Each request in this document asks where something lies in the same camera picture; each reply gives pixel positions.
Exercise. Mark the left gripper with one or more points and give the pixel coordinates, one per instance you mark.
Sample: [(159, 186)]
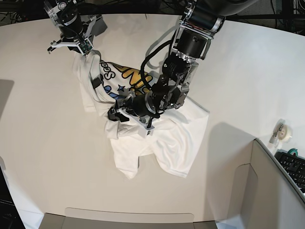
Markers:
[(140, 108)]

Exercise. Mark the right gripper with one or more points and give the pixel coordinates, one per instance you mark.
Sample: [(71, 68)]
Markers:
[(78, 34)]

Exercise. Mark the white printed t-shirt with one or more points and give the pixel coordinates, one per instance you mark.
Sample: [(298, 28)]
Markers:
[(177, 134)]

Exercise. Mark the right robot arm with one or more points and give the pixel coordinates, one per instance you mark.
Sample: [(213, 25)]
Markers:
[(62, 11)]

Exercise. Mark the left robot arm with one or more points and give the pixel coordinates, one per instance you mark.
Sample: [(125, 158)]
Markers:
[(201, 20)]

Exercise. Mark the clear tape roll dispenser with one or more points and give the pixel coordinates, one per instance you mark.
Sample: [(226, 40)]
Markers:
[(282, 133)]

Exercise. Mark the grey cardboard box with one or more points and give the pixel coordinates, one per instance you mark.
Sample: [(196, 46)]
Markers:
[(269, 199)]

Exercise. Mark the green tape roll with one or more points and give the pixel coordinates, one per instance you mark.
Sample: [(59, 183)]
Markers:
[(293, 152)]

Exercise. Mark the black computer keyboard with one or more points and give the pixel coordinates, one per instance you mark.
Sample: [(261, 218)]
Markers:
[(294, 166)]

